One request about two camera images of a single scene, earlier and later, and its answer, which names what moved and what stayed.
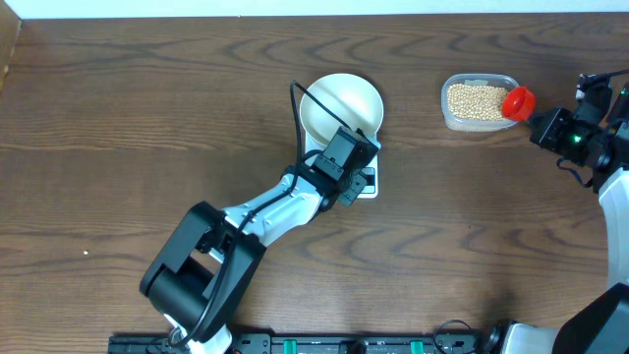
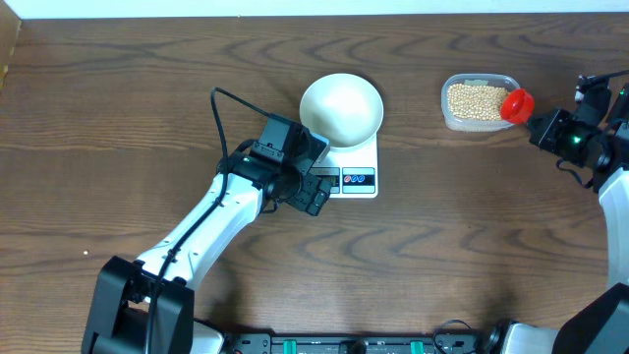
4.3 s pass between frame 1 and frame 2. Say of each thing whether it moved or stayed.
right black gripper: stayed
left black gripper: moved
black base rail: stayed
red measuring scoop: stayed
